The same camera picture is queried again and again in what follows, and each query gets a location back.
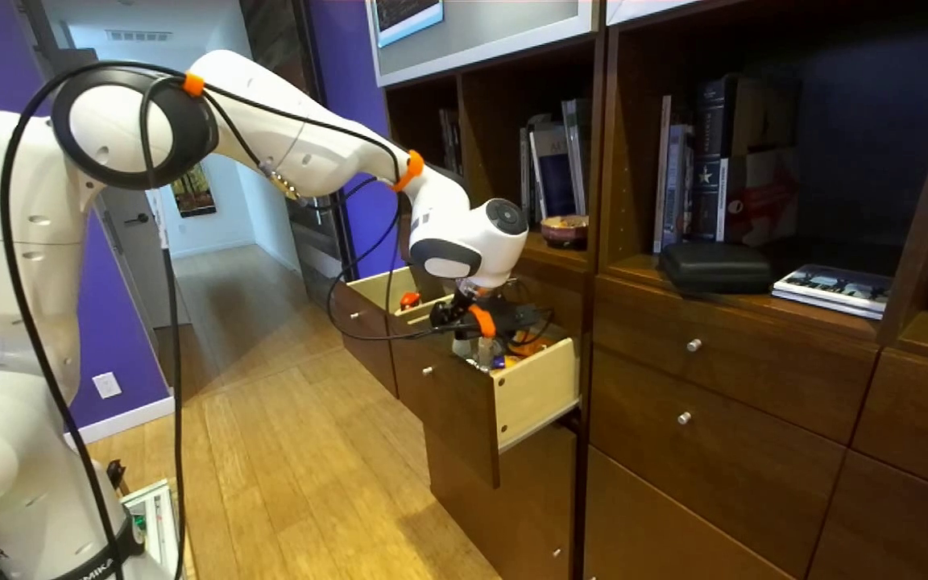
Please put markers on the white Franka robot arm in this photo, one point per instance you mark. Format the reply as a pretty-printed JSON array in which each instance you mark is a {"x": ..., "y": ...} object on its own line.
[{"x": 13, "y": 324}]

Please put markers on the wide frosted glass door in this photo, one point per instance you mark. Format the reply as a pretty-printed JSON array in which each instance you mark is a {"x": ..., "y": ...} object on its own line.
[{"x": 506, "y": 26}]

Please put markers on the black binder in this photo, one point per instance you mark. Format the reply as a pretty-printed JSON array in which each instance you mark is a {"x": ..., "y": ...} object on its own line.
[{"x": 714, "y": 149}]

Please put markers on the open drawer holding bottles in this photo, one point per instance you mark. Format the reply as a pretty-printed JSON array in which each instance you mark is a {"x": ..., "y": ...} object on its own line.
[{"x": 442, "y": 398}]

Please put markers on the framed wall painting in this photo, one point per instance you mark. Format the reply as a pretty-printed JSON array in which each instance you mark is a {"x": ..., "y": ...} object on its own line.
[{"x": 196, "y": 195}]

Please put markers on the dark framed glass door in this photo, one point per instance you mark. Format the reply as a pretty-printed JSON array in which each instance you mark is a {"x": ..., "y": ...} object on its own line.
[{"x": 313, "y": 244}]

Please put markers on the short thin book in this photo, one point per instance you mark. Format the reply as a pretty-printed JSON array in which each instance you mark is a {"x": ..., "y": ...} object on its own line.
[{"x": 575, "y": 149}]

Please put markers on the black floor plug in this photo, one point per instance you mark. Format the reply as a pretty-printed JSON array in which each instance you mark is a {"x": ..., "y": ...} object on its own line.
[{"x": 116, "y": 476}]

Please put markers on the flat white book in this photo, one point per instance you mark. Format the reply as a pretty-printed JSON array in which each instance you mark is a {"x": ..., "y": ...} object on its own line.
[{"x": 830, "y": 291}]

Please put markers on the dark wooden cabinet unit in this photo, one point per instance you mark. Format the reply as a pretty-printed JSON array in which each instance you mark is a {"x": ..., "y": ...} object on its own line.
[{"x": 598, "y": 161}]

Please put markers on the white wall outlet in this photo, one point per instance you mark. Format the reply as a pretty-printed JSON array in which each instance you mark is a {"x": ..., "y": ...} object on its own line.
[{"x": 108, "y": 384}]

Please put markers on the black zip case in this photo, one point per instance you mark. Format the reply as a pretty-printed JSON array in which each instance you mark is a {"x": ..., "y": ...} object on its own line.
[{"x": 714, "y": 265}]

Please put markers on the closed wooden drawer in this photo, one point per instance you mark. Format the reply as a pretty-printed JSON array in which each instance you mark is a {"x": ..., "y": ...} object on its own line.
[
  {"x": 742, "y": 367},
  {"x": 925, "y": 406},
  {"x": 895, "y": 528},
  {"x": 702, "y": 463},
  {"x": 555, "y": 291}
]

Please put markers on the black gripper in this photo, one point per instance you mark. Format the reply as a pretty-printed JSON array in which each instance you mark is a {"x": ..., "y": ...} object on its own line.
[{"x": 458, "y": 311}]

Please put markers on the open drawer holding tools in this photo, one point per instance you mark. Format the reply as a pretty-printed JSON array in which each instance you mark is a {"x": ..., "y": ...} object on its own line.
[{"x": 362, "y": 334}]

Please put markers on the grey interior door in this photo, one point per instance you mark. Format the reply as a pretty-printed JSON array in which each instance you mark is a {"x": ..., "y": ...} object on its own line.
[{"x": 143, "y": 269}]

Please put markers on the wooden cabinet door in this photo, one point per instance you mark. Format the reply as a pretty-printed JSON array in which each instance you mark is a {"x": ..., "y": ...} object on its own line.
[
  {"x": 506, "y": 505},
  {"x": 646, "y": 533}
]

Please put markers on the white floor box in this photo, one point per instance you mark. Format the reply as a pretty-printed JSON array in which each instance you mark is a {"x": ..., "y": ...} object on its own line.
[{"x": 158, "y": 528}]

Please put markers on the narrow frosted glass door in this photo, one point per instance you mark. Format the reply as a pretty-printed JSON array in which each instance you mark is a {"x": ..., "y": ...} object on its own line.
[{"x": 637, "y": 9}]

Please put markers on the small brown bowl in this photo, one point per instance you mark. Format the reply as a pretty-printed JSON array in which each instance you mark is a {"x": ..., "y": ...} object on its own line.
[{"x": 566, "y": 229}]

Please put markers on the orange and black tool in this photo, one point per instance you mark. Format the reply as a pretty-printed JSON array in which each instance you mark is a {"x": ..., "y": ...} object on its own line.
[{"x": 409, "y": 302}]

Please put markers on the grey upright book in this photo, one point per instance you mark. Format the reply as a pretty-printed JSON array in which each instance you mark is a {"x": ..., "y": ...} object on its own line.
[{"x": 680, "y": 189}]

